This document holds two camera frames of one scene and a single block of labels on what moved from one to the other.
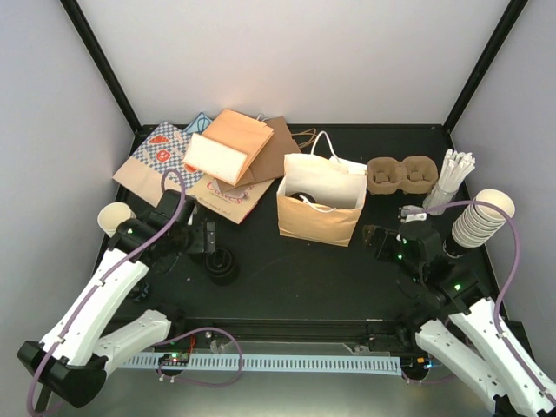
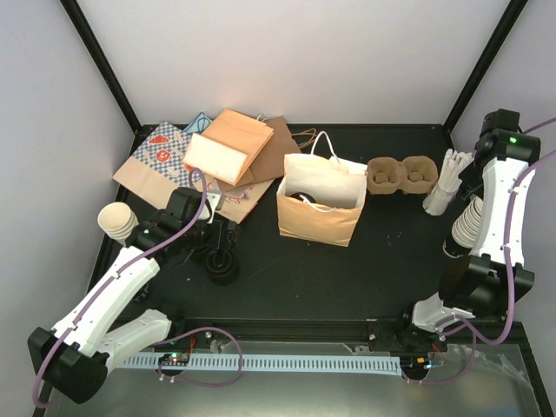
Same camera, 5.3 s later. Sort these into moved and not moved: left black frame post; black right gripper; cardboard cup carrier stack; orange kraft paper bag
Moved: black right gripper
Not moved: orange kraft paper bag; cardboard cup carrier stack; left black frame post
